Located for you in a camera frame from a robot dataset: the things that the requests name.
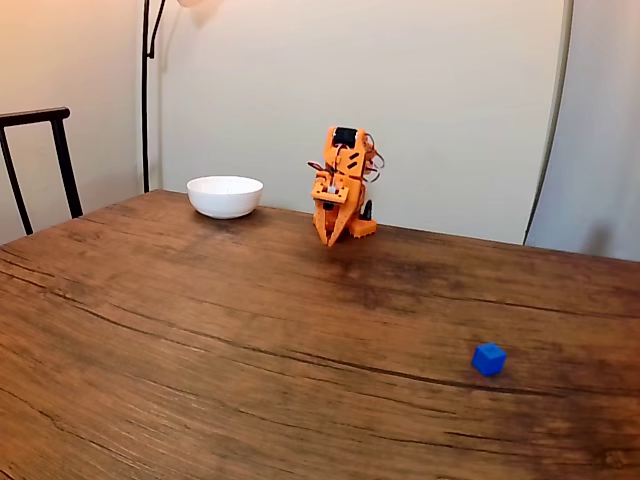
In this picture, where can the blue cube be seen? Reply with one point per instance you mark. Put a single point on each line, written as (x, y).
(489, 359)

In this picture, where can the orange-mounted wrist camera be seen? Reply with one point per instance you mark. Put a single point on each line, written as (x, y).
(331, 192)

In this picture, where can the black floor lamp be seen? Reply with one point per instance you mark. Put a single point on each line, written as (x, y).
(145, 100)

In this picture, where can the black wooden chair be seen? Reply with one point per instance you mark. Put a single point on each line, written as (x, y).
(60, 150)

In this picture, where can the black table clamp knob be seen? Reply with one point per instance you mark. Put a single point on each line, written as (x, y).
(369, 210)

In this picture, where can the white ceramic bowl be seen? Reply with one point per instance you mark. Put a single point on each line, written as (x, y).
(225, 197)

